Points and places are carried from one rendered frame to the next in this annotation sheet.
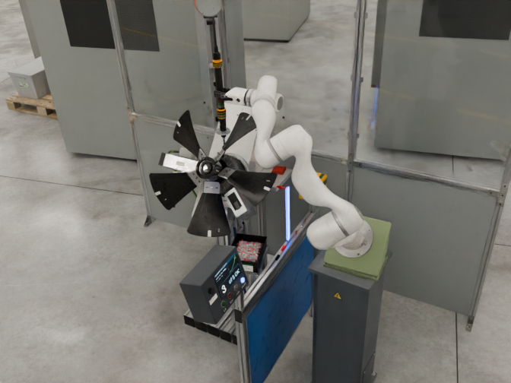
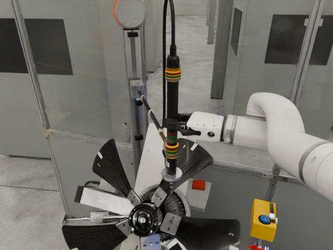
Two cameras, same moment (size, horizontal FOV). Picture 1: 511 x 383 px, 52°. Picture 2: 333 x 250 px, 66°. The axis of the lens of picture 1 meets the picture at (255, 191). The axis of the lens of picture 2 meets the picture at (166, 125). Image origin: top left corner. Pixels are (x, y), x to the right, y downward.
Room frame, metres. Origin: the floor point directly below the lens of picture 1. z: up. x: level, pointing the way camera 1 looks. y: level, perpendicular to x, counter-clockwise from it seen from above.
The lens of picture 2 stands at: (1.68, 0.29, 1.99)
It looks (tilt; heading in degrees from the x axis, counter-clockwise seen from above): 28 degrees down; 349
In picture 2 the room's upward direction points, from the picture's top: straight up
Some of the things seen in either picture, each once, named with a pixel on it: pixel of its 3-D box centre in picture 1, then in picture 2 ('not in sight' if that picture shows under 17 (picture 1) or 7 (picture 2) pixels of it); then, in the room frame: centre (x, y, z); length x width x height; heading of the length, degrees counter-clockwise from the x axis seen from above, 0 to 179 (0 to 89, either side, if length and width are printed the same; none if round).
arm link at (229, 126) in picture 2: (251, 98); (229, 129); (2.27, 0.00, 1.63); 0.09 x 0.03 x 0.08; 150
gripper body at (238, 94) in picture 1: (239, 96); (207, 126); (2.30, 0.05, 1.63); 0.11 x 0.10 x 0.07; 60
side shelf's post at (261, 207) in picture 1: (261, 227); not in sight; (2.89, -0.03, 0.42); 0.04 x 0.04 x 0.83; 60
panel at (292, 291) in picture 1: (283, 308); not in sight; (2.09, -0.12, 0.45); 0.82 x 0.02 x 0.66; 150
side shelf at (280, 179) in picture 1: (259, 174); (180, 190); (2.89, -0.03, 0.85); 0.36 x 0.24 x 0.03; 60
